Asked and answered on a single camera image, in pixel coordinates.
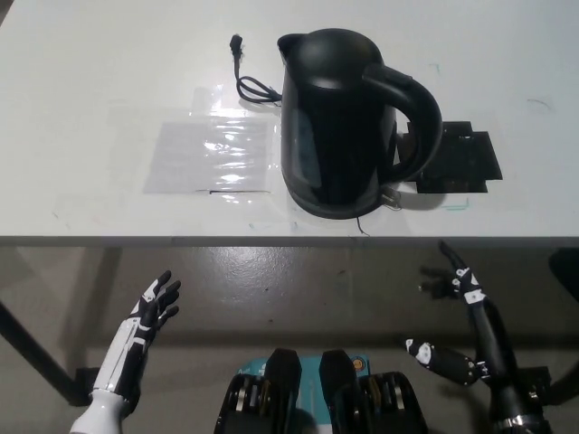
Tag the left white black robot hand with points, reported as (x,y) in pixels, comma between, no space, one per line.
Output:
(122,352)

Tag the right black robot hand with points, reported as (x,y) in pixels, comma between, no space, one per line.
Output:
(493,343)

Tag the black electric kettle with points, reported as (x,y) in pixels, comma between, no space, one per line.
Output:
(335,117)

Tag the black table leg with foot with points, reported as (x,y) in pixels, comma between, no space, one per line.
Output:
(563,384)
(40,357)

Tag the clear taped plastic sheet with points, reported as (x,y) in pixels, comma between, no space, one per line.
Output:
(208,153)

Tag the black round kettle base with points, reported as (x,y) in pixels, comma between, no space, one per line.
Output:
(335,213)

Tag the black square mat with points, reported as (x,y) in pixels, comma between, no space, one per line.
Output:
(461,158)

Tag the black table frame bar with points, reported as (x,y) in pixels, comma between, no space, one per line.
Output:
(565,276)

